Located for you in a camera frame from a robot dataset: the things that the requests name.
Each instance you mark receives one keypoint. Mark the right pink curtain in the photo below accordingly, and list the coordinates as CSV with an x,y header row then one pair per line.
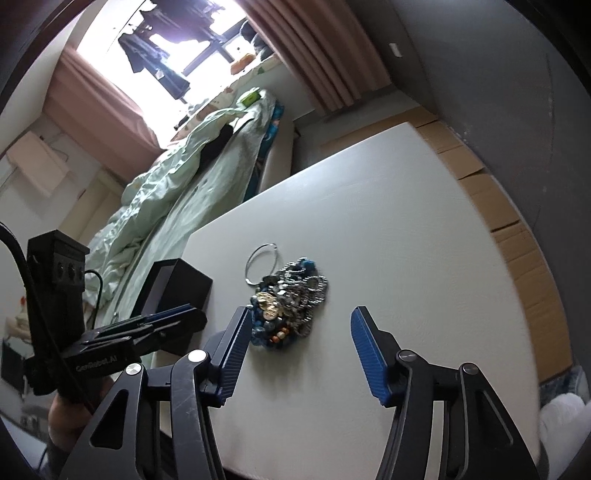
x,y
324,46

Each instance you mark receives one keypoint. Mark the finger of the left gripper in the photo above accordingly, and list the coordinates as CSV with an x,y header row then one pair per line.
x,y
175,337
157,316

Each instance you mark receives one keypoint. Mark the wall power socket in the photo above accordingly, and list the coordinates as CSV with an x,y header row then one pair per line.
x,y
396,50

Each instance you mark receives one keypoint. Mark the green box on bed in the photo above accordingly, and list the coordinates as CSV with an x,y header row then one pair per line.
x,y
249,97

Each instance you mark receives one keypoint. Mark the left pink curtain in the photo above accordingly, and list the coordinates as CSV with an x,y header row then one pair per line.
x,y
99,117

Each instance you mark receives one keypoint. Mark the pile of mixed jewelry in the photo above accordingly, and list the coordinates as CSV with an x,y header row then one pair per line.
x,y
284,304

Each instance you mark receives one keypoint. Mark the mint green duvet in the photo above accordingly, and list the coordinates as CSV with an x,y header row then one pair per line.
x,y
144,201

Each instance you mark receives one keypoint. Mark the patterned window seat cushion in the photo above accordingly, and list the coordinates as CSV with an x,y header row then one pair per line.
x,y
227,97

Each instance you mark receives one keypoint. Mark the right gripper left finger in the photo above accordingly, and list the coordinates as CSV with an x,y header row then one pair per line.
x,y
227,351

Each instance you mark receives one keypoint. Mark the hanging dark clothes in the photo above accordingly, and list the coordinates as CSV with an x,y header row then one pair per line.
x,y
175,21

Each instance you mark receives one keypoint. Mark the dark pillows on sill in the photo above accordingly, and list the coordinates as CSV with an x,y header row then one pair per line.
x,y
258,44

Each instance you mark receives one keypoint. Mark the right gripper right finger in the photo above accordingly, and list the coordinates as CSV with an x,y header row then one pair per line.
x,y
382,359

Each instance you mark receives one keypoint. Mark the person's left hand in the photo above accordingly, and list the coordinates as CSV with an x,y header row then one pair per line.
x,y
66,422

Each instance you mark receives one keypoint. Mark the flattened cardboard sheets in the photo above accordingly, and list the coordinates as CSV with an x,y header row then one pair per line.
x,y
526,263

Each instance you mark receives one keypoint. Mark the orange plush toy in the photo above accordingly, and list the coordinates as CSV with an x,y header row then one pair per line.
x,y
240,64

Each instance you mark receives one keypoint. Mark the pink curtain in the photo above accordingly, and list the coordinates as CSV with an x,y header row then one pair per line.
x,y
324,46
99,117

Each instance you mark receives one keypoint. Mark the black jewelry box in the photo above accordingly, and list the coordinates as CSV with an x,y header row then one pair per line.
x,y
173,283

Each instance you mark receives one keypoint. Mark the black garment on bed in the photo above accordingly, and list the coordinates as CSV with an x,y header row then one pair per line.
x,y
213,148

